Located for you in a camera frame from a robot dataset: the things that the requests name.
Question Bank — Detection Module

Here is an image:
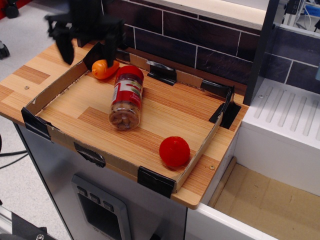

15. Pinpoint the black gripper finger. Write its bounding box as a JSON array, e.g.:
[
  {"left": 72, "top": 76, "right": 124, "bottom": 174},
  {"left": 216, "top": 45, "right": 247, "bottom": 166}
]
[
  {"left": 53, "top": 31, "right": 74, "bottom": 64},
  {"left": 102, "top": 33, "right": 119, "bottom": 68}
]

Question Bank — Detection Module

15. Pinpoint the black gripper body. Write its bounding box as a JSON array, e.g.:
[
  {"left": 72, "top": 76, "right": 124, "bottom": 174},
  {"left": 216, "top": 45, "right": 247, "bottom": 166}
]
[{"left": 44, "top": 0, "right": 126, "bottom": 43}]

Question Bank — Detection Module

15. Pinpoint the basil bottle red cap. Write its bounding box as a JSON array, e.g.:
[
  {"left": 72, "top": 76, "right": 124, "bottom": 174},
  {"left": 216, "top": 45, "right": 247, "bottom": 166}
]
[{"left": 108, "top": 65, "right": 145, "bottom": 131}]

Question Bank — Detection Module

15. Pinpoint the cardboard fence with black tape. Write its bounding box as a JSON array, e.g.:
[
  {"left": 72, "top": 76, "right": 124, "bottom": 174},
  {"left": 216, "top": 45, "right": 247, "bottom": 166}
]
[{"left": 21, "top": 44, "right": 247, "bottom": 205}]

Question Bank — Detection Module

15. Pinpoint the orange toy carrot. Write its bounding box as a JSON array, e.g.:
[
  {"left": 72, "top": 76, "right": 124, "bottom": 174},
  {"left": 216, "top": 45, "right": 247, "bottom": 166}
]
[{"left": 91, "top": 59, "right": 120, "bottom": 80}]

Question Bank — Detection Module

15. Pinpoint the black caster wheel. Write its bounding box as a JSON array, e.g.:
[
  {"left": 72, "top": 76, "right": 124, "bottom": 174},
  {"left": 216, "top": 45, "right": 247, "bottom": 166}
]
[{"left": 0, "top": 41, "right": 10, "bottom": 60}]

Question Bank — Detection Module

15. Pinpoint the red toy tomato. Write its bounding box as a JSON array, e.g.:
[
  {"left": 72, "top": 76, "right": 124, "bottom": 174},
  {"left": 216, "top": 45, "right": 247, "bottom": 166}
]
[{"left": 159, "top": 136, "right": 191, "bottom": 167}]

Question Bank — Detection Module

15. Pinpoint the light wooden upper shelf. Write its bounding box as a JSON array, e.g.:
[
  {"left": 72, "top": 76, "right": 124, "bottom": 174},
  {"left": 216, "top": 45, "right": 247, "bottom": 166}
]
[{"left": 129, "top": 0, "right": 272, "bottom": 31}]

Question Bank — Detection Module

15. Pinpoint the grey toy dishwasher panel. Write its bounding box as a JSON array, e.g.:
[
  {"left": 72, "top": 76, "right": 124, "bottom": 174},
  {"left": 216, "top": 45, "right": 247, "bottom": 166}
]
[{"left": 71, "top": 175, "right": 132, "bottom": 240}]

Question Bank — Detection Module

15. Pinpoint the white toy sink unit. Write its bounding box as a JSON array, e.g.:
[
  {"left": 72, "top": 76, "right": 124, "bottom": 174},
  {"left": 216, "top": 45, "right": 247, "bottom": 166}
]
[{"left": 185, "top": 79, "right": 320, "bottom": 240}]

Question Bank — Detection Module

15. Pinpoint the dark grey left post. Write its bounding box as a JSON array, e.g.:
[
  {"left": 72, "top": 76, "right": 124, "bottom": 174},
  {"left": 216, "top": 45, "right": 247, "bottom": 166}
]
[{"left": 69, "top": 0, "right": 103, "bottom": 47}]

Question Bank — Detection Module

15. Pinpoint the dark grey post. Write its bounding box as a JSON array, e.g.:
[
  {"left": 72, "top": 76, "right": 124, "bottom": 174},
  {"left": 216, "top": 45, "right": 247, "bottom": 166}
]
[
  {"left": 243, "top": 0, "right": 279, "bottom": 106},
  {"left": 69, "top": 0, "right": 103, "bottom": 47}
]

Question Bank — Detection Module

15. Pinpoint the black floor cable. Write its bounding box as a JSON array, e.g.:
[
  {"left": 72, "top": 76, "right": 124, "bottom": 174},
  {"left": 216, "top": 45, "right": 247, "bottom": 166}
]
[{"left": 0, "top": 149, "right": 30, "bottom": 170}]

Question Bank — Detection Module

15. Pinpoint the dark grey right post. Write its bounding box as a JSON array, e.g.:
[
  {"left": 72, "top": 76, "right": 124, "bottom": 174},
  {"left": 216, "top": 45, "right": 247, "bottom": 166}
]
[{"left": 243, "top": 0, "right": 279, "bottom": 106}]

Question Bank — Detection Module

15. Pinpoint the black bracket with screw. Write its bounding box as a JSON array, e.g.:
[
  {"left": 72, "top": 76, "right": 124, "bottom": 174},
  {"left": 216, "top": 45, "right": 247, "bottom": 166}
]
[{"left": 0, "top": 212, "right": 56, "bottom": 240}]

